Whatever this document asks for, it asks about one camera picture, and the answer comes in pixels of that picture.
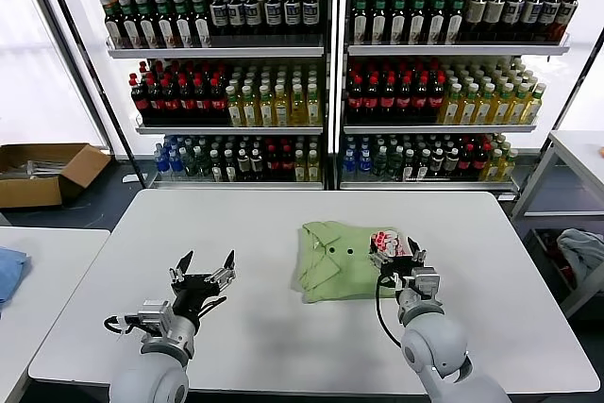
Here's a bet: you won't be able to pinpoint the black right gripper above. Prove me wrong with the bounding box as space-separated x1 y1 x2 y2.
369 236 428 289

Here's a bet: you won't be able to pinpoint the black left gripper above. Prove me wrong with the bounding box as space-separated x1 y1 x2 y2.
168 248 238 325

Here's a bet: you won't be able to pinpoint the light green polo shirt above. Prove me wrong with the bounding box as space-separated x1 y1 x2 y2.
295 220 419 304

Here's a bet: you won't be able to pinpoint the small cola bottle red label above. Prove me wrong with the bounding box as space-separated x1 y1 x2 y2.
459 143 475 178
265 144 281 183
280 144 295 183
473 143 489 178

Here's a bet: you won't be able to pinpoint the dark storage crate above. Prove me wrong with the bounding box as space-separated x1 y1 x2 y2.
524 227 604 302

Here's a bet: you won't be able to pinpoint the white side table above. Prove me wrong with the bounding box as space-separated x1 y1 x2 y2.
0 227 112 403

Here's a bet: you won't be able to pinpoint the cola bottle red cap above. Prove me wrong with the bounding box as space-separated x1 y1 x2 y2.
210 76 228 123
363 76 381 125
395 76 413 125
193 77 212 123
162 77 180 123
411 76 429 125
347 76 365 125
146 77 164 123
379 76 397 125
428 76 446 125
129 74 148 123
178 77 196 123

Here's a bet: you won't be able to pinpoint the red crumpled cloth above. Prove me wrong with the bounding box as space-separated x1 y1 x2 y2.
543 232 576 283

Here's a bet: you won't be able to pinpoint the grey crumpled cloth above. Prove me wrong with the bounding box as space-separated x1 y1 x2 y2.
555 227 604 282

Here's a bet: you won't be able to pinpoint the blue folded cloth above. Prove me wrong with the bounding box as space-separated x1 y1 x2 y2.
0 246 33 311

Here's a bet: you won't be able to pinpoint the brown cardboard box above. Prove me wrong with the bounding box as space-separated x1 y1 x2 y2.
0 143 112 210

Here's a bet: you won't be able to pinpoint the metal parts in box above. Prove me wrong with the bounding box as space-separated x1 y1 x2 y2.
0 160 66 181

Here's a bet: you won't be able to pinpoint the grey metal shelving unit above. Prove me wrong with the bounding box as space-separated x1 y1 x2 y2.
73 0 337 191
337 0 572 197

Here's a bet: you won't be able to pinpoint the dark bottle green cap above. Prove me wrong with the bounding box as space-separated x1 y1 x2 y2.
155 0 176 50
370 0 389 46
409 0 428 46
428 0 448 45
173 0 194 50
390 0 409 46
104 1 124 51
446 0 467 45
351 0 370 46
192 0 213 49
137 0 158 50
119 0 141 51

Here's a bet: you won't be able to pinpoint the dark bottle beige label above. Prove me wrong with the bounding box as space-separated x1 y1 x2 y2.
483 0 506 43
464 0 487 43

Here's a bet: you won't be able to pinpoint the dark bottle blue label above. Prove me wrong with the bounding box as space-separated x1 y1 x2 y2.
209 0 227 38
263 0 283 38
226 0 245 38
520 0 545 43
283 0 303 38
301 0 320 38
243 0 263 38
501 0 524 43
538 0 562 43

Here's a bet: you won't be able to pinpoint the reddish bottle blue label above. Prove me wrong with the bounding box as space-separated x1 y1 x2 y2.
554 0 580 43

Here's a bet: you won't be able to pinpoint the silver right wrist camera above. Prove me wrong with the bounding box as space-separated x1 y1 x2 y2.
411 266 445 300

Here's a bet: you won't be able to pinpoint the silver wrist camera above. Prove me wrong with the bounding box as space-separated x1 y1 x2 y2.
411 266 445 300
136 298 174 329

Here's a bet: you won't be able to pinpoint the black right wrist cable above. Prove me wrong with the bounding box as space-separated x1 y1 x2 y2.
375 275 403 345

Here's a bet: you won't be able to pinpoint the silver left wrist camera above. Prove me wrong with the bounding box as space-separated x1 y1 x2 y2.
136 298 174 329

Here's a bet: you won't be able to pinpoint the grey metal frame table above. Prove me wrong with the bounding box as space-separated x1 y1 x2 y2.
509 129 604 319

